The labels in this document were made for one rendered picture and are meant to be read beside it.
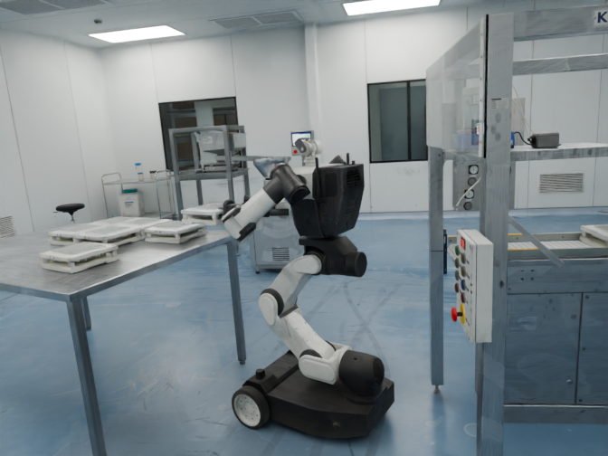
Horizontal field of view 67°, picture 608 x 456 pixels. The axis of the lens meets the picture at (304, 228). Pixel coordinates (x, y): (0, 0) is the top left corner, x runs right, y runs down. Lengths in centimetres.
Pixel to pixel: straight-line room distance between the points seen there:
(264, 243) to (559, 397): 298
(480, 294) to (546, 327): 108
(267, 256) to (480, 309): 350
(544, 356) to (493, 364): 92
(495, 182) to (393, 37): 597
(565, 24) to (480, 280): 64
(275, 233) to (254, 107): 329
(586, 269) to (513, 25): 120
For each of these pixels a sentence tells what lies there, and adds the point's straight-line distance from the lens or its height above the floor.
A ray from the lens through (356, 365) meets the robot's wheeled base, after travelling 215.
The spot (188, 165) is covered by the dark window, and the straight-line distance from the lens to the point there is 785.
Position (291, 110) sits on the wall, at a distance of 725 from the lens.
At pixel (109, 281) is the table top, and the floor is 81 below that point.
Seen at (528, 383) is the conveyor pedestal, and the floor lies 20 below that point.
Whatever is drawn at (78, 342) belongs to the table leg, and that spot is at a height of 61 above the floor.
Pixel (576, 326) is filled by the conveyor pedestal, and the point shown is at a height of 47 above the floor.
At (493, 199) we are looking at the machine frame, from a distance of 129.
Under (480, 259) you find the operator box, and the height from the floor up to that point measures 103.
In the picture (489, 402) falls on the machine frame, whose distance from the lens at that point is 150.
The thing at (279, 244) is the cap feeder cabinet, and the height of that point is 31.
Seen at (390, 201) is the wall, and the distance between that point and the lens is 714.
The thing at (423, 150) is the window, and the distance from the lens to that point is 708.
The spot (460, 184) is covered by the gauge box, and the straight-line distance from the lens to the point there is 194.
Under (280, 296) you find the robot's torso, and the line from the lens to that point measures 224.
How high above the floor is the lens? 135
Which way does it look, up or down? 12 degrees down
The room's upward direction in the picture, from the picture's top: 4 degrees counter-clockwise
